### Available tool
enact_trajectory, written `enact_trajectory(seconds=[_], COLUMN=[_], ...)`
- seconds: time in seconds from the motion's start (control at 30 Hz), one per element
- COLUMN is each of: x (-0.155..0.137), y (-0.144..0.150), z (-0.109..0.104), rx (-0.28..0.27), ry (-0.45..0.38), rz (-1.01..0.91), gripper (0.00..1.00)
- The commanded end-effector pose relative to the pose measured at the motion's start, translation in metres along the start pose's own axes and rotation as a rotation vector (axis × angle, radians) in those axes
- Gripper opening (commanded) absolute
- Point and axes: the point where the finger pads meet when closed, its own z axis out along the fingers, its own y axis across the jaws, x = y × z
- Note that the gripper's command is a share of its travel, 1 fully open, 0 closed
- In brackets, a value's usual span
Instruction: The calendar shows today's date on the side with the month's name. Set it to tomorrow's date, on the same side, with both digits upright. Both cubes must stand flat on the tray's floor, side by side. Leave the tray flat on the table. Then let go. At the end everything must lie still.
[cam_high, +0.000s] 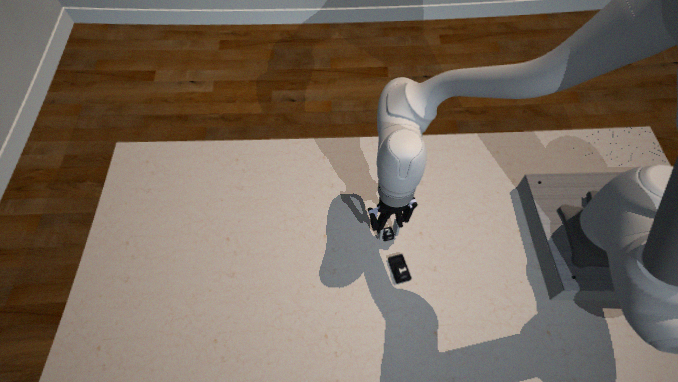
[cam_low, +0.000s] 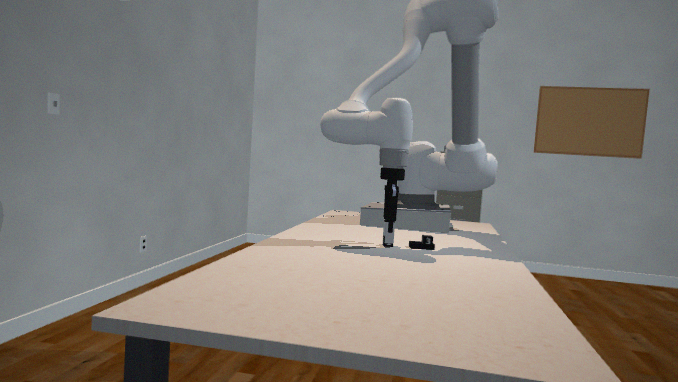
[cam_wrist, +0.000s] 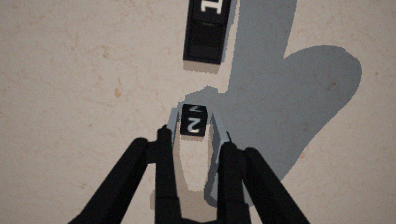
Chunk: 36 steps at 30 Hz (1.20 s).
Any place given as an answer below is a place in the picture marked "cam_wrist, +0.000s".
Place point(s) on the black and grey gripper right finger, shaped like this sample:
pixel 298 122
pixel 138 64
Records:
pixel 272 201

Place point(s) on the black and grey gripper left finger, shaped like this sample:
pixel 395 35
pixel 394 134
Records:
pixel 111 200

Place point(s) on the black cube with white digits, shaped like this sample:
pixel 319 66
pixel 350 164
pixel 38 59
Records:
pixel 193 120

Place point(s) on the black cube with white number 1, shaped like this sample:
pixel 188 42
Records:
pixel 210 12

